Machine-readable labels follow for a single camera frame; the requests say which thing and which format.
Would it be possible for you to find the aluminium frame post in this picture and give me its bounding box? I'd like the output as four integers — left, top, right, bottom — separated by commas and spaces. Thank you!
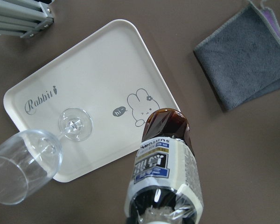
0, 0, 54, 38

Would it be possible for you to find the clear wine glass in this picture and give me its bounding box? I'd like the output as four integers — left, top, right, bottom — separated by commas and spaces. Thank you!
0, 107, 93, 205

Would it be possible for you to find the grey folded cloth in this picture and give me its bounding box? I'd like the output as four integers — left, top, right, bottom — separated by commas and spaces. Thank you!
194, 3, 280, 111

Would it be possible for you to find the cream rabbit tray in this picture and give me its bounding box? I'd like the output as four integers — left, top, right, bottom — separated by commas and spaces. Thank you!
3, 20, 178, 182

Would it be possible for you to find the tea bottle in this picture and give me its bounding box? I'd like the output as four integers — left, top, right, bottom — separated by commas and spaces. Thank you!
124, 108, 203, 224

